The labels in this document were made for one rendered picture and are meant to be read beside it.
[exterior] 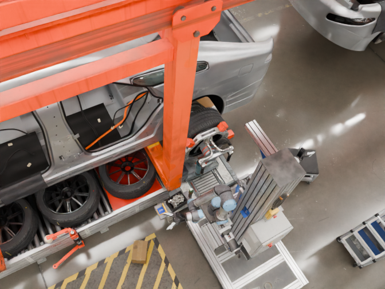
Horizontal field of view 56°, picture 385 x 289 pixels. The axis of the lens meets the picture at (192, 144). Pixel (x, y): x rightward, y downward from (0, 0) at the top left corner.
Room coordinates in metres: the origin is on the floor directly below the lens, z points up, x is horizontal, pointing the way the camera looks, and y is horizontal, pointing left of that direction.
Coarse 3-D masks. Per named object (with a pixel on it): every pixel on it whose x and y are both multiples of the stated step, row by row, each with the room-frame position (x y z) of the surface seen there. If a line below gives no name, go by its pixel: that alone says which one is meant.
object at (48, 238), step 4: (68, 228) 1.00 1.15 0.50; (60, 232) 0.94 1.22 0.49; (64, 232) 0.95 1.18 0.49; (68, 232) 0.97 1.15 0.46; (76, 232) 0.97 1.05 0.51; (48, 236) 0.88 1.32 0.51; (52, 236) 0.89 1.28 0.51; (56, 236) 0.90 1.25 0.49; (72, 236) 0.92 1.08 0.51; (76, 236) 0.93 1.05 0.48; (48, 240) 0.84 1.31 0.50; (52, 240) 0.86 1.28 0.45; (76, 248) 0.89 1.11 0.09; (68, 252) 0.84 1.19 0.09; (72, 252) 0.84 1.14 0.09; (64, 256) 0.79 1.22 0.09; (68, 256) 0.80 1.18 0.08; (60, 260) 0.74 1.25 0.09; (56, 264) 0.69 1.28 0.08
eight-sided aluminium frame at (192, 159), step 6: (204, 132) 2.05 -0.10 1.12; (210, 132) 2.08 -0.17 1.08; (216, 132) 2.07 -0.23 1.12; (222, 132) 2.13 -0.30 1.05; (228, 132) 2.19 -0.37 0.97; (198, 138) 1.97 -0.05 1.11; (204, 138) 1.99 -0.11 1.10; (186, 150) 1.88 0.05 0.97; (216, 150) 2.12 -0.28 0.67; (186, 156) 1.87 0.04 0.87; (198, 156) 2.03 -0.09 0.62; (204, 156) 2.04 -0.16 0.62; (192, 162) 1.93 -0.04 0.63
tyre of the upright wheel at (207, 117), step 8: (192, 112) 2.24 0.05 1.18; (200, 112) 2.25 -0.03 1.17; (208, 112) 2.28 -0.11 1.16; (216, 112) 2.35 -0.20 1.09; (192, 120) 2.14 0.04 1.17; (200, 120) 2.15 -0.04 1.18; (208, 120) 2.17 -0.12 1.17; (216, 120) 2.20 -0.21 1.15; (224, 120) 2.31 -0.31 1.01; (192, 128) 2.06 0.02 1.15; (200, 128) 2.06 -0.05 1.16; (192, 136) 2.00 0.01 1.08
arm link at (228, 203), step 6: (222, 192) 1.27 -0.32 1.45; (228, 192) 1.27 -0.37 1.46; (222, 198) 1.21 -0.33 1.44; (228, 198) 1.21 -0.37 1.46; (222, 204) 1.17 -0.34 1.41; (228, 204) 1.16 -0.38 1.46; (234, 204) 1.18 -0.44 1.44; (216, 210) 1.25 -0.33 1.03; (222, 210) 1.18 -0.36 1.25; (228, 210) 1.14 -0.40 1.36; (216, 216) 1.19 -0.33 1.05; (222, 216) 1.17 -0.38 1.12; (222, 222) 1.14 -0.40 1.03
